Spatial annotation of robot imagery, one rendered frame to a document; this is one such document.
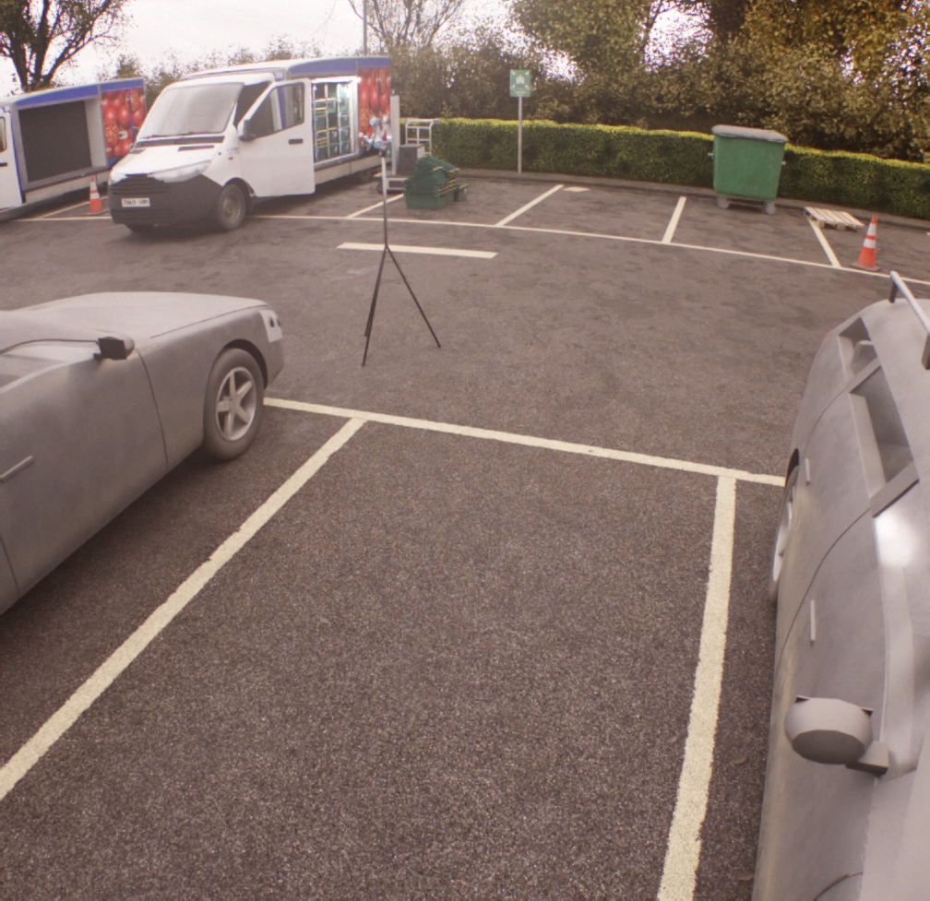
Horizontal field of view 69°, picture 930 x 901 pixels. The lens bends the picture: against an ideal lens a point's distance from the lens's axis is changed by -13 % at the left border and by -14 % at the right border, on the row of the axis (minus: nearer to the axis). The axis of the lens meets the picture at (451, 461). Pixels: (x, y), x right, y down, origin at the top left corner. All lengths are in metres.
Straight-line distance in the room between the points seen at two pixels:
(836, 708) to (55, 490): 3.01
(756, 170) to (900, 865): 12.78
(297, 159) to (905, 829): 10.90
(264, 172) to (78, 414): 8.34
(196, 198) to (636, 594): 8.78
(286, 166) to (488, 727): 9.61
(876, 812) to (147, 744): 2.41
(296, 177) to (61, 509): 8.59
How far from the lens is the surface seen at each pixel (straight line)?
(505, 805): 2.68
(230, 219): 11.62
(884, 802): 1.62
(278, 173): 11.51
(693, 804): 2.77
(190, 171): 10.96
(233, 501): 4.29
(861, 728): 1.58
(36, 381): 3.48
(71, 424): 3.53
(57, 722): 3.24
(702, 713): 3.06
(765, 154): 13.69
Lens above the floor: 2.17
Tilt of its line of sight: 29 degrees down
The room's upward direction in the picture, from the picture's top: straight up
